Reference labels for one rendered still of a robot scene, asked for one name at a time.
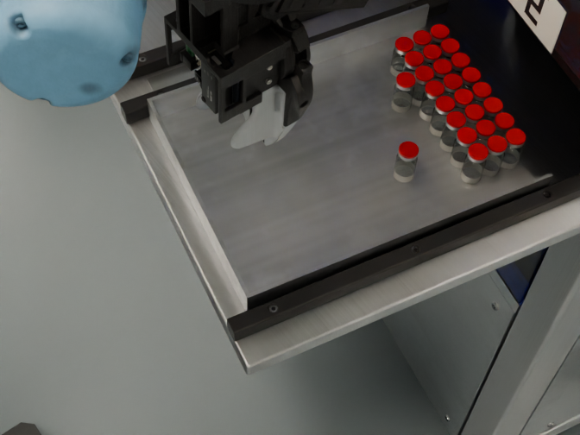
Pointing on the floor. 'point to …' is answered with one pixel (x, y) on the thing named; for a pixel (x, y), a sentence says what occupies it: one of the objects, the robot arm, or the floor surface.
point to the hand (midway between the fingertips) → (267, 119)
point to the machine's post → (532, 345)
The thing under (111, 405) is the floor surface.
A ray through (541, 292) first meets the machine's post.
